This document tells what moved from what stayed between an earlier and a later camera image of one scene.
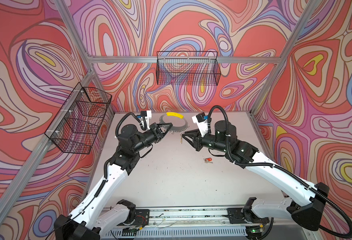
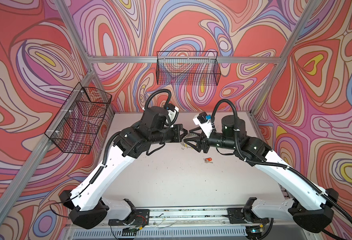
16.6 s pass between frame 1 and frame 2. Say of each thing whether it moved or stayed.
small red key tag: stayed
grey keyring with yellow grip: moved
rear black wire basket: stayed
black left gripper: moved
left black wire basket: stayed
